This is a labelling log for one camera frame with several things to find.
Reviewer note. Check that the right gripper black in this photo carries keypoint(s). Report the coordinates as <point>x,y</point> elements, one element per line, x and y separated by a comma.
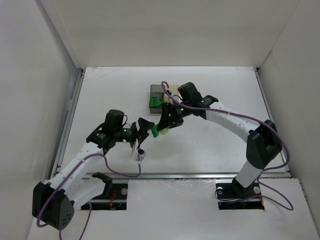
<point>167,117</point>

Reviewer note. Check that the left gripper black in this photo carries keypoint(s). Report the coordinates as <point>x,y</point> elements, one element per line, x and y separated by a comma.
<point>135,133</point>

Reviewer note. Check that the lime lego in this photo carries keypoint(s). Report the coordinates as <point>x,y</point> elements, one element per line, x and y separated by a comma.
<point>164,131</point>

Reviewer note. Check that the dark green studded lego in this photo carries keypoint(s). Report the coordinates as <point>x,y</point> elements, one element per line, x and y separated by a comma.
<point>154,131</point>

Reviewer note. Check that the dark green lego plate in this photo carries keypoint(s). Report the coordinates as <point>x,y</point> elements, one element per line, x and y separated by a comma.
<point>155,101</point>

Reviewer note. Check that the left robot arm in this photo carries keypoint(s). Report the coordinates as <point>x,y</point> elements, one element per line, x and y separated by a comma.
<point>54,202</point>

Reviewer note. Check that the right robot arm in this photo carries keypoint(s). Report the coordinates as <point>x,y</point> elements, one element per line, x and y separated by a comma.
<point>262,141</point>

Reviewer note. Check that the grey transparent container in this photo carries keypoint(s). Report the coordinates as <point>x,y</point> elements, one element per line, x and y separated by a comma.
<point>155,90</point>

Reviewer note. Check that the orange transparent container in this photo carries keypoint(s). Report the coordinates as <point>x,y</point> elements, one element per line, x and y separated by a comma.
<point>173,88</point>

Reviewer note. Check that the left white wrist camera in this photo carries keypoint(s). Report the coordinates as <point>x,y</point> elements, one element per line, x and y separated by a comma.
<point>137,153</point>

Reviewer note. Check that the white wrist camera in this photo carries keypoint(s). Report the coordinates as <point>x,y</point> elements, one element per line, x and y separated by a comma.
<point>137,153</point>
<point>174,95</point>

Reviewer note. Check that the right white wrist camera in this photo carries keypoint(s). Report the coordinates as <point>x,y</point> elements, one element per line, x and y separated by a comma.
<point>174,95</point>

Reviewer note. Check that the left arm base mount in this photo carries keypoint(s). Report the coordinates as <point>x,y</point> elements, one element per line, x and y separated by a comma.
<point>113,197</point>

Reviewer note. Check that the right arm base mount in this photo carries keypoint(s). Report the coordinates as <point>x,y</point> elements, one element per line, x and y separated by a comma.
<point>231,199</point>

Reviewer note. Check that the aluminium rail front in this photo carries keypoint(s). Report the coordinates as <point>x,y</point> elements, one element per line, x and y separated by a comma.
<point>275,175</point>

